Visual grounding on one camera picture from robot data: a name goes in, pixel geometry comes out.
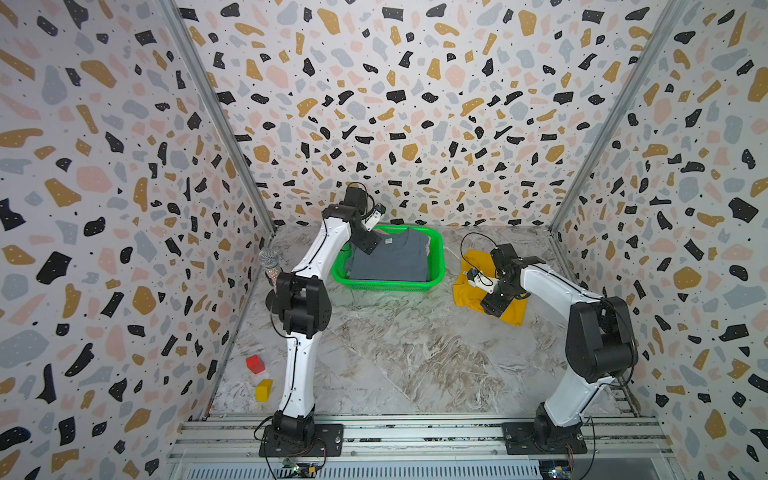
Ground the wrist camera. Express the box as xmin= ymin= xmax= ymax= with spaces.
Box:
xmin=466 ymin=268 xmax=498 ymax=294
xmin=362 ymin=203 xmax=386 ymax=231

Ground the red cube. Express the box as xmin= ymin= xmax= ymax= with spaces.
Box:
xmin=245 ymin=354 xmax=266 ymax=375

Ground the grey t-shirt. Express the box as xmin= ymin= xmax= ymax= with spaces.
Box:
xmin=344 ymin=228 xmax=431 ymax=282

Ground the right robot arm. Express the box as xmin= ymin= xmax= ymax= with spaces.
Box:
xmin=466 ymin=244 xmax=638 ymax=433

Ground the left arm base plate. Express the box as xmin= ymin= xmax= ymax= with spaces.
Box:
xmin=259 ymin=423 xmax=344 ymax=458

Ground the aluminium front rail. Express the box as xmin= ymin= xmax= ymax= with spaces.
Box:
xmin=164 ymin=414 xmax=685 ymax=479

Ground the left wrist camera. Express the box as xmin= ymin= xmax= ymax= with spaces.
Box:
xmin=362 ymin=203 xmax=386 ymax=231

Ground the clear bottle on black stand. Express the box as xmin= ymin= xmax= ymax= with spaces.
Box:
xmin=258 ymin=248 xmax=283 ymax=289

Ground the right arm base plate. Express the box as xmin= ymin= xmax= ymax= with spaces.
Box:
xmin=501 ymin=421 xmax=588 ymax=455

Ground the yellow cube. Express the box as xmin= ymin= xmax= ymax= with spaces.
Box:
xmin=255 ymin=379 xmax=273 ymax=403

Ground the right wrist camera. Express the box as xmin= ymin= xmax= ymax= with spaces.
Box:
xmin=466 ymin=268 xmax=498 ymax=294

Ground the yellow t-shirt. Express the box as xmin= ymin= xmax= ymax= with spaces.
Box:
xmin=453 ymin=250 xmax=527 ymax=326

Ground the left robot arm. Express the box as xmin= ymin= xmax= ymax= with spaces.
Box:
xmin=267 ymin=182 xmax=386 ymax=442

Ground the green plastic basket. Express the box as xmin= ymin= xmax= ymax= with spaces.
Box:
xmin=331 ymin=225 xmax=445 ymax=292

